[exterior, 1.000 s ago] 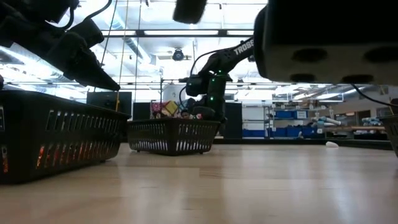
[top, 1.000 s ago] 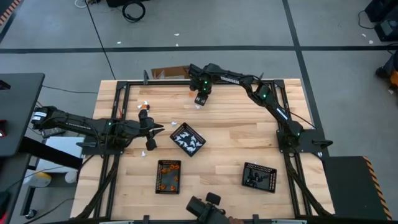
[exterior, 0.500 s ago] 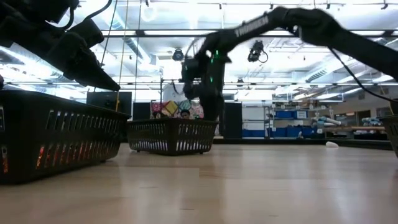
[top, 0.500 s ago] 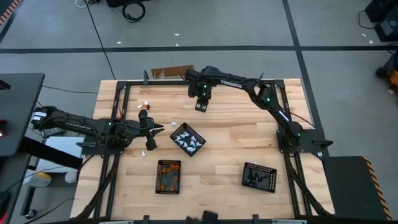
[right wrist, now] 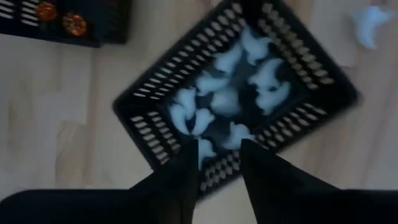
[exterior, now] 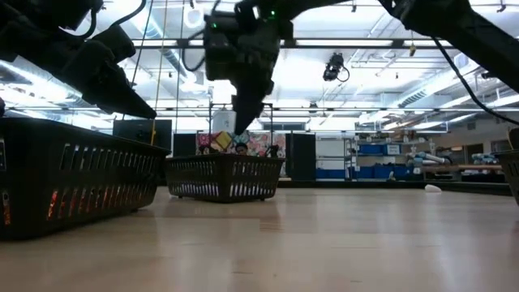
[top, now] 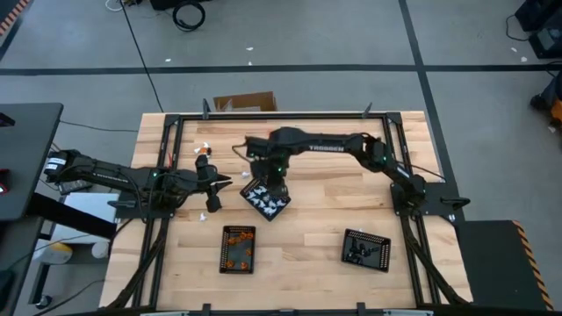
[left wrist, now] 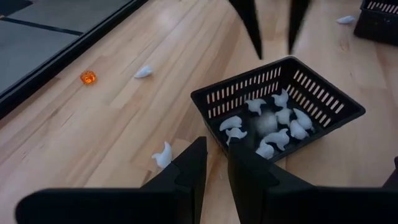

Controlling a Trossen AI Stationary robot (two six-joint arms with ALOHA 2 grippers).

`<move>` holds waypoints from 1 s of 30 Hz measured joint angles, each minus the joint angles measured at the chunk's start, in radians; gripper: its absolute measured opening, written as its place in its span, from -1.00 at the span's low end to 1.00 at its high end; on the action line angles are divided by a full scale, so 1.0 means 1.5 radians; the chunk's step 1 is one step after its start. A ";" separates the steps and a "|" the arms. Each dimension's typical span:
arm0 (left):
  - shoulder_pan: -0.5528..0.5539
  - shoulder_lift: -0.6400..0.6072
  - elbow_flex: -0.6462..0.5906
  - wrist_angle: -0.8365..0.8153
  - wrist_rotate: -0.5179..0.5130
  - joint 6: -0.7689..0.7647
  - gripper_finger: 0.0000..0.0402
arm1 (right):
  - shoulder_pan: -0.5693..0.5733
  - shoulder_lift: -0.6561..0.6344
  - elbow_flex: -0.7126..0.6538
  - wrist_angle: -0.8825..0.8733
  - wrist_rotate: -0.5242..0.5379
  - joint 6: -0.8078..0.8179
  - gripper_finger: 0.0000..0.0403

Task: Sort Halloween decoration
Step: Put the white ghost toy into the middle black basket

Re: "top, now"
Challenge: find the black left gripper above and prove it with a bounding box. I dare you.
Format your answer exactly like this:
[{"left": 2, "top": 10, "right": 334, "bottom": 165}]
[{"left": 175, "top": 153, "right": 234, "bottom": 214}]

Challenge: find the black slotted plastic basket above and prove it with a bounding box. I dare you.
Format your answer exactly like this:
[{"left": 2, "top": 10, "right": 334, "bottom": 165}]
[
  {"left": 239, "top": 177, "right": 292, "bottom": 223},
  {"left": 218, "top": 225, "right": 256, "bottom": 276},
  {"left": 341, "top": 226, "right": 393, "bottom": 274}
]

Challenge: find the brown cardboard box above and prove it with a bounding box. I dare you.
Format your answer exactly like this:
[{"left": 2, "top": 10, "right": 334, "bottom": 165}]
[{"left": 213, "top": 90, "right": 278, "bottom": 113}]

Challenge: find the white storage box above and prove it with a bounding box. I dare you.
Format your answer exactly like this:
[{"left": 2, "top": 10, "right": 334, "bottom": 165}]
[{"left": 52, "top": 191, "right": 119, "bottom": 247}]

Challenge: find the white round object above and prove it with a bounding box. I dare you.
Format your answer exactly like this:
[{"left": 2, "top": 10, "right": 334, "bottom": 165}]
[{"left": 90, "top": 240, "right": 111, "bottom": 260}]

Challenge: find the black power adapter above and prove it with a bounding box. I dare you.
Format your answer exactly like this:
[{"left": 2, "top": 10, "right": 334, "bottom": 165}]
[{"left": 59, "top": 179, "right": 96, "bottom": 196}]

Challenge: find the pale yellow round object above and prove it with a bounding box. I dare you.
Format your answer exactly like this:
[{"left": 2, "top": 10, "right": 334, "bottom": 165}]
[{"left": 32, "top": 241, "right": 74, "bottom": 265}]

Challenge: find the black desk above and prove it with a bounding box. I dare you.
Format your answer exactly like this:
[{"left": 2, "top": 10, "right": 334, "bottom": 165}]
[{"left": 0, "top": 102, "right": 65, "bottom": 221}]

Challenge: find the black hazard-striped ramp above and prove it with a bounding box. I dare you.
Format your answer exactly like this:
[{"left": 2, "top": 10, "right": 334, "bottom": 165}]
[
  {"left": 454, "top": 219, "right": 555, "bottom": 312},
  {"left": 0, "top": 0, "right": 34, "bottom": 37}
]

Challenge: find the person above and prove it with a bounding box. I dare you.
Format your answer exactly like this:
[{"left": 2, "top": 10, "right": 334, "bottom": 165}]
[{"left": 530, "top": 74, "right": 562, "bottom": 126}]

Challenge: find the black equipment case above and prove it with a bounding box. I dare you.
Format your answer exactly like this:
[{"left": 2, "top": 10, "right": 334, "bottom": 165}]
[{"left": 514, "top": 0, "right": 562, "bottom": 61}]

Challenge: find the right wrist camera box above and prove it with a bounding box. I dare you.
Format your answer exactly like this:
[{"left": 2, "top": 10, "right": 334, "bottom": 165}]
[{"left": 265, "top": 173, "right": 290, "bottom": 198}]

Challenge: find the black aluminium table frame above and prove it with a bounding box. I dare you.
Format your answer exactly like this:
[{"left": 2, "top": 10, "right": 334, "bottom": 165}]
[{"left": 103, "top": 98, "right": 473, "bottom": 316}]

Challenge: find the coiled black cable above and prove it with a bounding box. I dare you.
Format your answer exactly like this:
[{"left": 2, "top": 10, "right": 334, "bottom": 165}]
[{"left": 171, "top": 1, "right": 206, "bottom": 32}]

